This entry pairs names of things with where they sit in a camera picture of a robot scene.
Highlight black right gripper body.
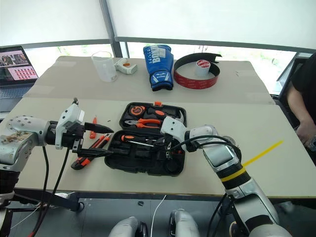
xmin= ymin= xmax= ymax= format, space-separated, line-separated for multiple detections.
xmin=158 ymin=133 xmax=185 ymax=161

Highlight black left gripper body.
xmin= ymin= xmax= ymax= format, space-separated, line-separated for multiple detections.
xmin=61 ymin=122 xmax=86 ymax=154

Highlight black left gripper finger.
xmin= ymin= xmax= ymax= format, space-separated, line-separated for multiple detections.
xmin=83 ymin=122 xmax=115 ymax=134
xmin=77 ymin=148 xmax=115 ymax=158

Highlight small orange tester screwdriver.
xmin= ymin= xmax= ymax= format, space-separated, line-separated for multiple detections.
xmin=89 ymin=115 xmax=98 ymax=139

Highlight orange black utility knife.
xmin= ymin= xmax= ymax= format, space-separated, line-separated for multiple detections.
xmin=88 ymin=133 xmax=112 ymax=149

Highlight orange black hand tool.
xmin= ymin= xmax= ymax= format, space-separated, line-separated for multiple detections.
xmin=71 ymin=155 xmax=94 ymax=171

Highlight black pouch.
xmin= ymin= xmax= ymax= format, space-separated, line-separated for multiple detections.
xmin=104 ymin=102 xmax=188 ymax=177

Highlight person bare hand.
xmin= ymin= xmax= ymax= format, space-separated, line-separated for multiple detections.
xmin=295 ymin=123 xmax=316 ymax=144

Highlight orange black screwdriver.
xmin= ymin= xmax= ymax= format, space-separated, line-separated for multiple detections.
xmin=120 ymin=134 xmax=155 ymax=147

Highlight hammer with orange black grip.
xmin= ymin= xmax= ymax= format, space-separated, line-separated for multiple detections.
xmin=145 ymin=106 xmax=186 ymax=123

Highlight orange black tape measure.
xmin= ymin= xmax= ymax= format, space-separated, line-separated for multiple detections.
xmin=130 ymin=105 xmax=147 ymax=117

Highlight clear plastic measuring cup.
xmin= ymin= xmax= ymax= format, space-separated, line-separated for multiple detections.
xmin=91 ymin=51 xmax=118 ymax=82

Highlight small white box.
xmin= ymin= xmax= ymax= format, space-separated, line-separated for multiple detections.
xmin=114 ymin=58 xmax=138 ymax=75

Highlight red black tape strip coil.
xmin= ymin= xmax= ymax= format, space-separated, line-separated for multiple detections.
xmin=173 ymin=52 xmax=222 ymax=90

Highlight grey rounded robot foot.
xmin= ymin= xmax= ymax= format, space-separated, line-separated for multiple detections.
xmin=168 ymin=209 xmax=201 ymax=237
xmin=108 ymin=216 xmax=149 ymax=237

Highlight blue boxing glove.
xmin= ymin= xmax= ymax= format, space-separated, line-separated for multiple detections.
xmin=143 ymin=44 xmax=175 ymax=92

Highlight grey open laptop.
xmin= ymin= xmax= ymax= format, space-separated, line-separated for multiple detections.
xmin=0 ymin=45 xmax=40 ymax=113

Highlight white red tape roll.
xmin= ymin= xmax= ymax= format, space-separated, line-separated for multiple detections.
xmin=195 ymin=59 xmax=211 ymax=78

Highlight yellow zip tie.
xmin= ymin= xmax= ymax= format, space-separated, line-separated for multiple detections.
xmin=220 ymin=140 xmax=285 ymax=183

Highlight dark shoe orange sole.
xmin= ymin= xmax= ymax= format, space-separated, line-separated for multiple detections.
xmin=229 ymin=221 xmax=239 ymax=237

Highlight black office chair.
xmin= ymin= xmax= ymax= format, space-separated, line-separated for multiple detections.
xmin=276 ymin=51 xmax=313 ymax=96

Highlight person in black shirt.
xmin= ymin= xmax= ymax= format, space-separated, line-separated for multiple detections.
xmin=290 ymin=53 xmax=316 ymax=109

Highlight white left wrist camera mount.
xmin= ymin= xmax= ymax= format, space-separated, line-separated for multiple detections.
xmin=55 ymin=103 xmax=86 ymax=150

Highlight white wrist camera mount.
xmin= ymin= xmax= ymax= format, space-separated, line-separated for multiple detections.
xmin=160 ymin=116 xmax=191 ymax=144
xmin=55 ymin=103 xmax=86 ymax=150

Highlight orange handled pliers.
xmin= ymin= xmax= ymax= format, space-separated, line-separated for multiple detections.
xmin=124 ymin=118 xmax=164 ymax=129

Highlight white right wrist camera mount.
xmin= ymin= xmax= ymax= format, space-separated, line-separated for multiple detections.
xmin=160 ymin=116 xmax=191 ymax=144

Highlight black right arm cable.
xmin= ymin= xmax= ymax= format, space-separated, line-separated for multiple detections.
xmin=170 ymin=134 xmax=241 ymax=155

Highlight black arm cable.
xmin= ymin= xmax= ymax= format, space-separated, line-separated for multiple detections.
xmin=170 ymin=134 xmax=241 ymax=155
xmin=29 ymin=145 xmax=71 ymax=237

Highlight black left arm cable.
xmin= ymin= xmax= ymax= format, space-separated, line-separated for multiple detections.
xmin=29 ymin=145 xmax=71 ymax=237

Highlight white floor cable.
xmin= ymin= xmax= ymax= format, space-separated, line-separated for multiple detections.
xmin=150 ymin=194 xmax=168 ymax=237

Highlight grey window frame post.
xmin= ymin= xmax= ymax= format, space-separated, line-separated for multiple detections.
xmin=99 ymin=0 xmax=129 ymax=59

